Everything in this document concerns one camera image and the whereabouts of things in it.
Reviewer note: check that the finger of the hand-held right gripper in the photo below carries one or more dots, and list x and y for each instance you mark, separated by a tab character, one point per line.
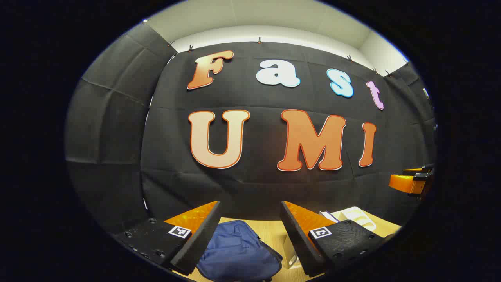
405	184
415	170

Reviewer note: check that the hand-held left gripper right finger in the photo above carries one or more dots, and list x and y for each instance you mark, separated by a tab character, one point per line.
299	243

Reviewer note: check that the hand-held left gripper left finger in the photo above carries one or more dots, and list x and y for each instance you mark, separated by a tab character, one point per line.
200	238

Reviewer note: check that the blue schoolbag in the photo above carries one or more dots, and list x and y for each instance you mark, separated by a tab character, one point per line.
238	250

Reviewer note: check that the white bookshelf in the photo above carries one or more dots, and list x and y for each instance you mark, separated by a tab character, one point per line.
358	217

